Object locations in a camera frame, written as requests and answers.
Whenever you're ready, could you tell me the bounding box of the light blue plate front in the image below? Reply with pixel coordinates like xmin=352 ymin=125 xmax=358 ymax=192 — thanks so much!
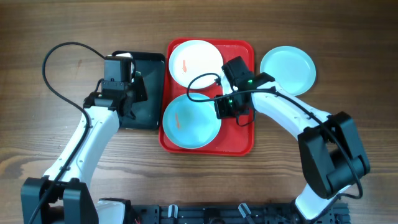
xmin=162 ymin=93 xmax=221 ymax=149

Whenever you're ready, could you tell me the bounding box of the light blue plate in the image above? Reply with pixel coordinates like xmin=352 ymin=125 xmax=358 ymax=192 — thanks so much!
xmin=162 ymin=93 xmax=221 ymax=149
xmin=259 ymin=46 xmax=317 ymax=96

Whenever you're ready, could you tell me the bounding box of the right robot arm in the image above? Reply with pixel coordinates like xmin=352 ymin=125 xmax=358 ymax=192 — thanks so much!
xmin=214 ymin=57 xmax=371 ymax=223

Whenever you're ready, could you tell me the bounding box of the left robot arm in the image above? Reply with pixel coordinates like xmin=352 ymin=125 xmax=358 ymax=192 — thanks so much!
xmin=21 ymin=52 xmax=147 ymax=223

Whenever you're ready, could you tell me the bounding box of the black rectangular tray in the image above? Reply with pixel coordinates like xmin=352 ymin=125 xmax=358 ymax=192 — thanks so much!
xmin=112 ymin=50 xmax=165 ymax=130

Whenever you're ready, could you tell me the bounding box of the red plastic tray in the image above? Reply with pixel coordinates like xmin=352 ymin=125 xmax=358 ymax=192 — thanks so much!
xmin=159 ymin=39 xmax=255 ymax=156

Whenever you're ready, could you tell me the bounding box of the white round plate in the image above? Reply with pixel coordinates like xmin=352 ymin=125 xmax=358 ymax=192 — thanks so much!
xmin=169 ymin=40 xmax=224 ymax=88

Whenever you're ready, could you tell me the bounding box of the left black cable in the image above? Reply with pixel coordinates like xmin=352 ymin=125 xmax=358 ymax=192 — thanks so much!
xmin=27 ymin=42 xmax=106 ymax=224

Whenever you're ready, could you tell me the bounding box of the black cable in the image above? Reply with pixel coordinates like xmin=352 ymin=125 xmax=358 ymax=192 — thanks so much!
xmin=27 ymin=42 xmax=106 ymax=224
xmin=186 ymin=72 xmax=364 ymax=200

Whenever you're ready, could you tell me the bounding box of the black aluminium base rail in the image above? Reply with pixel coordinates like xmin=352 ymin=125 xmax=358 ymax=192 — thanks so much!
xmin=130 ymin=202 xmax=351 ymax=224

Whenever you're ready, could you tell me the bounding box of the right black cable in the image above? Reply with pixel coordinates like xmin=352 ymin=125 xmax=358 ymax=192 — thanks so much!
xmin=186 ymin=72 xmax=364 ymax=200

